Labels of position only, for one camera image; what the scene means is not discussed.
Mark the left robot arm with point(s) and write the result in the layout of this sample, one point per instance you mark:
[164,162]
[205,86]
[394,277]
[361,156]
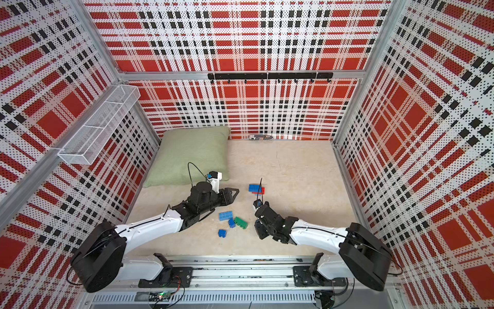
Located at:
[101,258]

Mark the green cushion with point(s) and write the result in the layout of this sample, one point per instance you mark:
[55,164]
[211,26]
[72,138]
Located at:
[186,155]

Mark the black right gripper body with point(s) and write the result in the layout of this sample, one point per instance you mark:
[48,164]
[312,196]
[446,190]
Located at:
[271,232]

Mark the blue long lego brick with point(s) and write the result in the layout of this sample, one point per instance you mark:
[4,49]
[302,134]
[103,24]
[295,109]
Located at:
[252,186]

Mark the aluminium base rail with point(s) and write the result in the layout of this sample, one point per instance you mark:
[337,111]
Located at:
[244,282]

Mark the light blue lego brick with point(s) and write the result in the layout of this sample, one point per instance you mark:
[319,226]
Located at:
[225,216]

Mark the blue lego brick front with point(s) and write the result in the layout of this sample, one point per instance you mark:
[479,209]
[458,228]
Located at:
[222,233]

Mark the green lego brick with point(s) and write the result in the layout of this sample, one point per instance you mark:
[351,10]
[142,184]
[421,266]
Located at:
[240,223]

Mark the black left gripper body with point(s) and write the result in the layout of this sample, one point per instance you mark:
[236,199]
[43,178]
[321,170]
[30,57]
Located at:
[215,201]

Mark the blue tiny lego brick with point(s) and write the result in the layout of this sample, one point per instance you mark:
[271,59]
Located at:
[231,223]

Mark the white wire basket shelf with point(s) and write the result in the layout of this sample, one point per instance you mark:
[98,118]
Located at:
[89,140]

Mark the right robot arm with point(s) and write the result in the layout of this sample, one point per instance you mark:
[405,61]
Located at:
[364,257]

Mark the black hook rail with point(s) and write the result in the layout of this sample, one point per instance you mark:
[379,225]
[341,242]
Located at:
[270,76]

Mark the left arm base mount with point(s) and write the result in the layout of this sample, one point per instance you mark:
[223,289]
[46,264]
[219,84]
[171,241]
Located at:
[169,276]

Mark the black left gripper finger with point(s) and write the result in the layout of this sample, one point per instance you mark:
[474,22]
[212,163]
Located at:
[229,191]
[227,199]

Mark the green circuit board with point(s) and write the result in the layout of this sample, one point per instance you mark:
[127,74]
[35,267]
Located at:
[156,297]

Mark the flag print rolled pouch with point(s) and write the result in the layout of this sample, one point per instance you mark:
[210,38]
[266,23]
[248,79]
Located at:
[261,137]

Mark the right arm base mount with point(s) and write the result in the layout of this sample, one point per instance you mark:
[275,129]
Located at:
[308,276]

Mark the red lego brick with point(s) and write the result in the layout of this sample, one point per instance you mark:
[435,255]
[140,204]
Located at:
[258,190]

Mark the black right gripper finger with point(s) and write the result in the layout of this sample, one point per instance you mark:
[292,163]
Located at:
[261,231]
[264,212]

